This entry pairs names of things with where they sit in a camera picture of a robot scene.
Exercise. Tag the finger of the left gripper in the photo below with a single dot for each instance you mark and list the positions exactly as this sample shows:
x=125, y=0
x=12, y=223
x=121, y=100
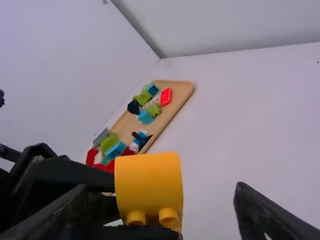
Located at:
x=50, y=172

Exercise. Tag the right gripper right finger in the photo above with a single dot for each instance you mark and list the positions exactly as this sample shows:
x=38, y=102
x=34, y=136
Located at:
x=270, y=215

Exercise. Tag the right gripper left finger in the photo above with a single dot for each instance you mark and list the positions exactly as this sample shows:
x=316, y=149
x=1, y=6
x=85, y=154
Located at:
x=62, y=220

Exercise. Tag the yellow curved toy brick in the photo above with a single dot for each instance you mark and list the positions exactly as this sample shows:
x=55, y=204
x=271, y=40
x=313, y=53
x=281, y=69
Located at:
x=150, y=185

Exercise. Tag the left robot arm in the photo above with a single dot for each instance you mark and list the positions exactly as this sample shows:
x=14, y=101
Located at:
x=1, y=98

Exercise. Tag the red toy car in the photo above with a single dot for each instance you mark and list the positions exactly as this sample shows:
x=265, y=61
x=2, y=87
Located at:
x=91, y=156

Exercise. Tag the grey toy brick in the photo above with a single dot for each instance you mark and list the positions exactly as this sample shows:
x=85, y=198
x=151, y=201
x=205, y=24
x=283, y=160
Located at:
x=100, y=137

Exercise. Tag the green toy brick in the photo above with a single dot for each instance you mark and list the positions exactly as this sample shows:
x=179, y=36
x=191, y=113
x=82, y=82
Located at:
x=109, y=141
x=153, y=110
x=141, y=97

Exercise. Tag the teal toy brick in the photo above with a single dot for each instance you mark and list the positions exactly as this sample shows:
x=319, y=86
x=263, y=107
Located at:
x=145, y=117
x=115, y=151
x=153, y=89

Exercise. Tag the black toy brick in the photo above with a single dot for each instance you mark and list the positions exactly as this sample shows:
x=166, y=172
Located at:
x=142, y=141
x=134, y=107

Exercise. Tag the white ladder toy brick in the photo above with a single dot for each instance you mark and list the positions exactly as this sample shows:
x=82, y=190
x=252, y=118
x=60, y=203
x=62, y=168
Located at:
x=153, y=101

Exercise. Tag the red toy brick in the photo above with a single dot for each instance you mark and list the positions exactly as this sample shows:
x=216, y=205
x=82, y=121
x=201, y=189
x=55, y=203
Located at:
x=166, y=97

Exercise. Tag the tan tray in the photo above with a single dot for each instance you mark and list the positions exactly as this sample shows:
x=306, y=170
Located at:
x=180, y=92

